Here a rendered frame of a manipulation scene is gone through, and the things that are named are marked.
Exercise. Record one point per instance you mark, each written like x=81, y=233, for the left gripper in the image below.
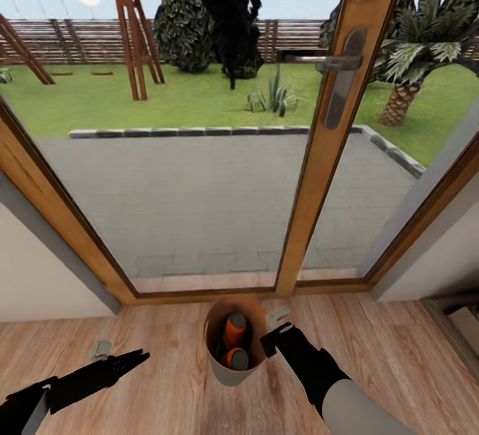
x=103, y=374

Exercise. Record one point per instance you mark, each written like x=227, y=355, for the trash can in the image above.
x=213, y=331

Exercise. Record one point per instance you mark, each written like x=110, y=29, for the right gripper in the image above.
x=268, y=341

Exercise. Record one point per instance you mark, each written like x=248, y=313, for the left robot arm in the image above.
x=25, y=408

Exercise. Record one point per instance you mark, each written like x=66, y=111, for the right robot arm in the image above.
x=343, y=405

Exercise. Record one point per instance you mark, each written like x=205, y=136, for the can of soda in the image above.
x=236, y=359
x=220, y=351
x=234, y=331

